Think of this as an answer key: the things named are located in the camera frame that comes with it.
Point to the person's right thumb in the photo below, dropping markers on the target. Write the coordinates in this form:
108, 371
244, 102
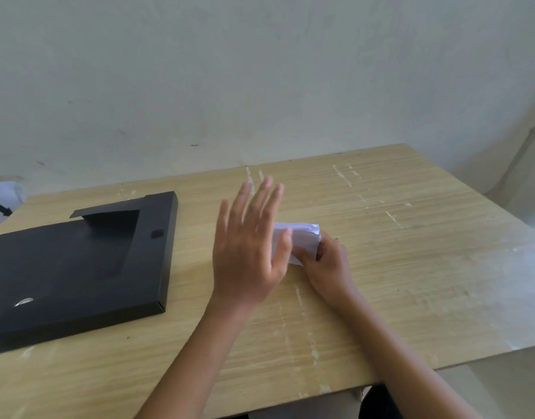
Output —
304, 255

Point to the person's left forearm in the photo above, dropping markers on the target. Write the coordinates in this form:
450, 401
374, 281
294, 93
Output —
197, 362

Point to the person's right hand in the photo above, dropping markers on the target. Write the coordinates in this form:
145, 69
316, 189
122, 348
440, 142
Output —
330, 274

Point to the person's dark trousers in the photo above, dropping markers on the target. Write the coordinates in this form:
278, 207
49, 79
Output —
376, 405

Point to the person's left middle finger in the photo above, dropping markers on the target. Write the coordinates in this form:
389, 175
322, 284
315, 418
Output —
259, 202

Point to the black flat cardboard box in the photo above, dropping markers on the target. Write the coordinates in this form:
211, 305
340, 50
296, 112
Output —
71, 266

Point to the white paper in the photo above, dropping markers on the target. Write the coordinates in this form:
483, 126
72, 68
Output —
304, 237

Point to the person's left thumb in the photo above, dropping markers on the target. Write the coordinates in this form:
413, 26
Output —
282, 250

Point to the person's left hand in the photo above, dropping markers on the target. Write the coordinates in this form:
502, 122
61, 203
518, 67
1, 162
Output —
243, 261

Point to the person's left little finger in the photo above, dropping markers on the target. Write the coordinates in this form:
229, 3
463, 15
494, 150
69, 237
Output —
222, 218

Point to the white sheet with black print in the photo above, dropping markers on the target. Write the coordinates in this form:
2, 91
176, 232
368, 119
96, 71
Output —
3, 200

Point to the person's right forearm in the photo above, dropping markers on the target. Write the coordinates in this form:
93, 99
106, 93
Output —
394, 357

